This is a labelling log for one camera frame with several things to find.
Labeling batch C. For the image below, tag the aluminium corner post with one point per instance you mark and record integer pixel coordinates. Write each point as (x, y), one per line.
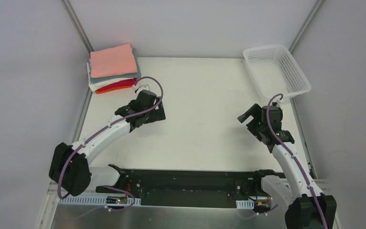
(67, 5)
(306, 24)

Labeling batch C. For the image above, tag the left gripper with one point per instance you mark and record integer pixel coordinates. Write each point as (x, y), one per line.
(153, 113)

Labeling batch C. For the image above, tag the aluminium corner post right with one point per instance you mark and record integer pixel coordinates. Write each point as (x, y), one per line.
(306, 24)

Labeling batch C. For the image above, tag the folded white t-shirt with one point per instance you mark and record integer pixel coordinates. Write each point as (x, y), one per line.
(94, 87)

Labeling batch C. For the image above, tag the white plastic basket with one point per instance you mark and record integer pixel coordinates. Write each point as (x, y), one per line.
(273, 70)

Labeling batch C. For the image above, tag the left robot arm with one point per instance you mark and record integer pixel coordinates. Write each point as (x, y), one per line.
(71, 164)

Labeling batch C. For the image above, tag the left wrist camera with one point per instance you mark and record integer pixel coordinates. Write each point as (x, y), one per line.
(139, 88)

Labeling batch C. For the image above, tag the left white slotted duct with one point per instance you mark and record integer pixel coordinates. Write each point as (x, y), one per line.
(100, 200)

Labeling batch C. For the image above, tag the aluminium corner post left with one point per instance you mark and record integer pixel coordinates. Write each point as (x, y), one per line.
(67, 5)

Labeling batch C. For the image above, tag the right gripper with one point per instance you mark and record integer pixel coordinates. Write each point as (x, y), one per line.
(254, 117)

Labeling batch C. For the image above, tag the white slotted duct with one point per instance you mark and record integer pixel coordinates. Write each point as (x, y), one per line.
(100, 200)
(245, 204)

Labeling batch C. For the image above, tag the salmon pink t-shirt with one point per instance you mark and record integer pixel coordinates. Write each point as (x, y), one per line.
(118, 60)

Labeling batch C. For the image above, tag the folded orange t-shirt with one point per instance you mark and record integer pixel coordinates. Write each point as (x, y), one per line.
(111, 88)

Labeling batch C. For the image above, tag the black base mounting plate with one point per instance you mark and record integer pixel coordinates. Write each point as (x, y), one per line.
(198, 189)

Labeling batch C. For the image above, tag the right white slotted duct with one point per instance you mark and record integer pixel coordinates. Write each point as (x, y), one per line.
(245, 204)

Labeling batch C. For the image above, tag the folded blue-grey t-shirt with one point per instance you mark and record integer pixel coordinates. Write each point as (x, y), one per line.
(117, 78)

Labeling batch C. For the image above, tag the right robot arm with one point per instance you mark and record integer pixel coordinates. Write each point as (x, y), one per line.
(306, 205)

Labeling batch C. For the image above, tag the folded magenta t-shirt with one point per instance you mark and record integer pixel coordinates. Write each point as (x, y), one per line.
(124, 82)

